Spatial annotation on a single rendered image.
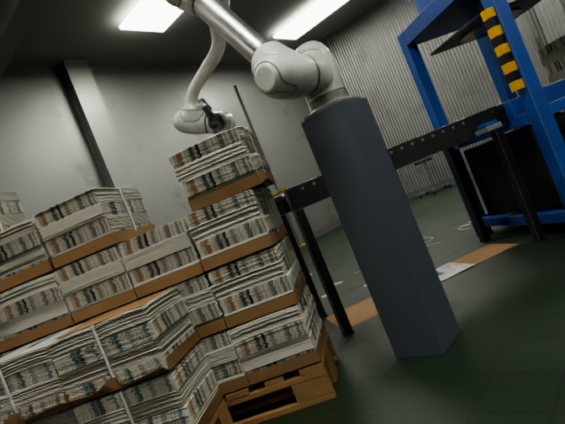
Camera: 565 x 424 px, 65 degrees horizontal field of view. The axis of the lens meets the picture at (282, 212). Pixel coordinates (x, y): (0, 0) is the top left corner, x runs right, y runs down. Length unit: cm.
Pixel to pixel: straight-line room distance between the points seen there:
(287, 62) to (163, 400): 118
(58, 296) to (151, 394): 63
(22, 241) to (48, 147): 380
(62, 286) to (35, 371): 37
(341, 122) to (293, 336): 80
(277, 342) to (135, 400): 52
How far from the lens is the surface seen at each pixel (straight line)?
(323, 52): 180
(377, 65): 847
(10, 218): 243
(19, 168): 561
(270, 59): 160
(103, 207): 188
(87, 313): 196
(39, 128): 588
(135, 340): 155
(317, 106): 176
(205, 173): 167
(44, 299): 204
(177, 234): 173
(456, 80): 796
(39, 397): 179
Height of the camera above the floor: 72
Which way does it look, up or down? level
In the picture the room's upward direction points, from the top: 22 degrees counter-clockwise
